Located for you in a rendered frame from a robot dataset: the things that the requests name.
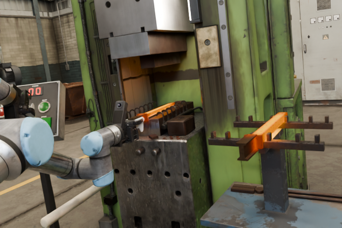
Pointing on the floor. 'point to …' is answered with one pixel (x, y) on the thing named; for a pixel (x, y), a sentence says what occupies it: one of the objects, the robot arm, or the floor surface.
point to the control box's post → (46, 184)
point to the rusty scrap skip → (75, 101)
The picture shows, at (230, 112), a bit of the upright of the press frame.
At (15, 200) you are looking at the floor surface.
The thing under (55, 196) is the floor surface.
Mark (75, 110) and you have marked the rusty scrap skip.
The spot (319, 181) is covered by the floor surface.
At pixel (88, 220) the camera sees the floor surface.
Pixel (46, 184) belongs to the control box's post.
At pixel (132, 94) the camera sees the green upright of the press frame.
